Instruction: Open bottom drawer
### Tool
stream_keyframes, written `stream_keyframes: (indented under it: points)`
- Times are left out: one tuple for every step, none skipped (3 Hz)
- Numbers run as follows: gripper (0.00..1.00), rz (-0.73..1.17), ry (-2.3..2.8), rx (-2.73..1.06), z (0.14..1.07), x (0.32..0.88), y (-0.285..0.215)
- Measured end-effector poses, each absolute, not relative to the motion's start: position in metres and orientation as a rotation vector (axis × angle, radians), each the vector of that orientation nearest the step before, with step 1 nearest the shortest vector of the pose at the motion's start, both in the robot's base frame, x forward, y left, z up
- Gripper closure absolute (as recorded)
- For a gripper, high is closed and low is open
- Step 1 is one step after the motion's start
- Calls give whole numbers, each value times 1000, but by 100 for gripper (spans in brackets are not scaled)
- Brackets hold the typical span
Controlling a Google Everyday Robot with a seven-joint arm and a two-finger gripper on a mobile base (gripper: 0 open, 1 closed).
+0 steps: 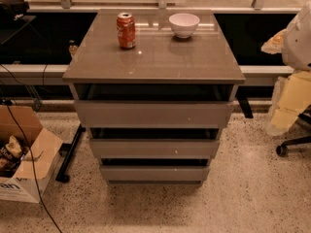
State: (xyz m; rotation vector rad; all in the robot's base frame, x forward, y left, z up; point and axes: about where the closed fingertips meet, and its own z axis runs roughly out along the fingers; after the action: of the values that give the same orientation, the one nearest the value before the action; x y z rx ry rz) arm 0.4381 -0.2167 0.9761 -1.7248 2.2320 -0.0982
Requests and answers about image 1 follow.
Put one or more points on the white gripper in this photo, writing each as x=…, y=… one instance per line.
x=298, y=46

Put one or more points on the grey bottom drawer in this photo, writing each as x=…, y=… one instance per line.
x=154, y=174

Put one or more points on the grey drawer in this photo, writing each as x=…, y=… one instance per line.
x=154, y=174
x=103, y=114
x=192, y=149

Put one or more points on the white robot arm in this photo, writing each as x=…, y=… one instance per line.
x=294, y=42

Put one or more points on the grey drawer cabinet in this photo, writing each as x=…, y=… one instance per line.
x=161, y=68

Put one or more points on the grey middle drawer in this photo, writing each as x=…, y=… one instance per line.
x=192, y=149

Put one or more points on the grey top drawer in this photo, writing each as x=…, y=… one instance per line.
x=103, y=114

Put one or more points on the black office chair base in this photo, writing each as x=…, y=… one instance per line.
x=282, y=150

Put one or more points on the white bowl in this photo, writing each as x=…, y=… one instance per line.
x=183, y=25

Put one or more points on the orange soda can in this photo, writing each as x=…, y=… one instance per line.
x=126, y=30

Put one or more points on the small bottle behind cabinet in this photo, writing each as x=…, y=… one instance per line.
x=73, y=47

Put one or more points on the black table leg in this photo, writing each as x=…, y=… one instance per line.
x=67, y=151

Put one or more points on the cardboard box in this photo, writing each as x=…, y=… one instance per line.
x=35, y=170

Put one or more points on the snack bags in box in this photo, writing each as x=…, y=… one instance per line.
x=11, y=155

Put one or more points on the black bag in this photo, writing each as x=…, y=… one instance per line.
x=11, y=10

